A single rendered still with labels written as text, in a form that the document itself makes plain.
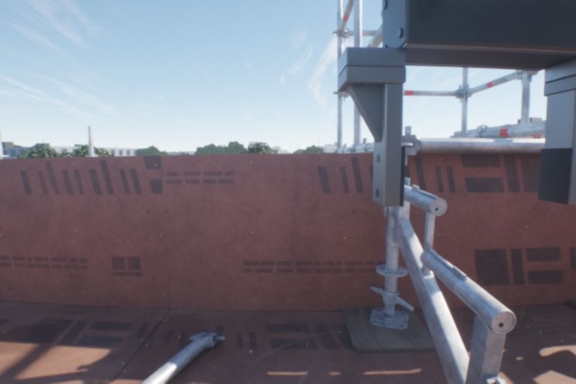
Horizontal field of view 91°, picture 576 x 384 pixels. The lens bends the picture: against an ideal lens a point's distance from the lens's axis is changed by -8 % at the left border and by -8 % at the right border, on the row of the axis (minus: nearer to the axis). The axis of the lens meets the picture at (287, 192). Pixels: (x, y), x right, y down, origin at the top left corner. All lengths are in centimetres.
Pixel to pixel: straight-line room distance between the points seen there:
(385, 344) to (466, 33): 112
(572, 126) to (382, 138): 14
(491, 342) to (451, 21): 62
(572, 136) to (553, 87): 4
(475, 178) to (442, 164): 16
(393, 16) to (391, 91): 5
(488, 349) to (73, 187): 158
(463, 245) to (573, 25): 132
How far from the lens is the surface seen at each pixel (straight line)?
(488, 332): 73
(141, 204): 146
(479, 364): 78
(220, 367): 115
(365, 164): 132
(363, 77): 21
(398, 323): 137
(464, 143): 132
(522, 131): 191
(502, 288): 170
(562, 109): 29
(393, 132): 21
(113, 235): 156
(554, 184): 29
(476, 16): 24
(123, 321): 153
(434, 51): 23
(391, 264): 129
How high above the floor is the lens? 68
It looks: 6 degrees down
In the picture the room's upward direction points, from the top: straight up
